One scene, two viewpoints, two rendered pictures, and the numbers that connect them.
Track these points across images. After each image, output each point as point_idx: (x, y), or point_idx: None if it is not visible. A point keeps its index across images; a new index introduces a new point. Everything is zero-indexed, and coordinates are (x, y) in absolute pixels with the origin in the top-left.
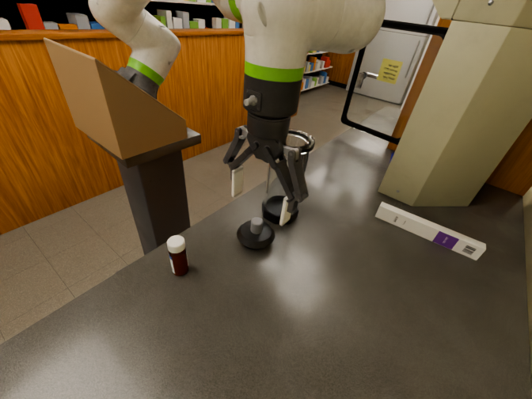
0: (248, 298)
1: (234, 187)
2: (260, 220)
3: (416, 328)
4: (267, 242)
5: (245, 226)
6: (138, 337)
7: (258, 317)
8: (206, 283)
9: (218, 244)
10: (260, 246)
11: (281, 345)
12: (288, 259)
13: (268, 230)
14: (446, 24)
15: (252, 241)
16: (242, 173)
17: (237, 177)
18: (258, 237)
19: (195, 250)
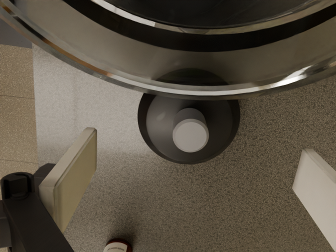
0: (254, 227)
1: (84, 189)
2: (197, 131)
3: None
4: (234, 132)
5: (157, 128)
6: None
7: (285, 242)
8: (173, 242)
9: (127, 168)
10: (224, 149)
11: None
12: (286, 113)
13: (219, 106)
14: None
15: (202, 160)
16: (69, 172)
17: (71, 202)
18: (210, 143)
19: (103, 205)
